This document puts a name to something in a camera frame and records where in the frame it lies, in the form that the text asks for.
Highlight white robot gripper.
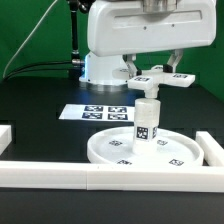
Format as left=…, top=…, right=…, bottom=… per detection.
left=87, top=0, right=216, bottom=76

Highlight white cross table base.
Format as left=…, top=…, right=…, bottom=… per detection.
left=112, top=65, right=195, bottom=99

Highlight white round table top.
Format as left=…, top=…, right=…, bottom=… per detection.
left=87, top=126, right=204, bottom=167

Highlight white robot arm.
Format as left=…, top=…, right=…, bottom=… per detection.
left=80, top=0, right=216, bottom=86

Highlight white marker sheet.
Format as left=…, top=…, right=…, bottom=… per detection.
left=59, top=104, right=134, bottom=122

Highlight white right fence bar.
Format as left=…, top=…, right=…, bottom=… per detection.
left=196, top=131, right=224, bottom=167

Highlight white fence bar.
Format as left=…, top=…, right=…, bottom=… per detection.
left=0, top=161, right=224, bottom=193
left=196, top=131, right=224, bottom=167
left=0, top=125, right=12, bottom=155

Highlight white left fence bar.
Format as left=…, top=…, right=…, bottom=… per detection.
left=0, top=125, right=12, bottom=155

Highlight white front fence bar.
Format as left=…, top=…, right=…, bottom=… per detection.
left=0, top=161, right=224, bottom=193

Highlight black camera stand pole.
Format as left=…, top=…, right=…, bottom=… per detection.
left=67, top=0, right=83, bottom=80

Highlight black cable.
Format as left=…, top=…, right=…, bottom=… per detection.
left=3, top=60, right=83, bottom=80

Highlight grey cable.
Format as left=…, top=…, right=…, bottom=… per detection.
left=2, top=0, right=59, bottom=79

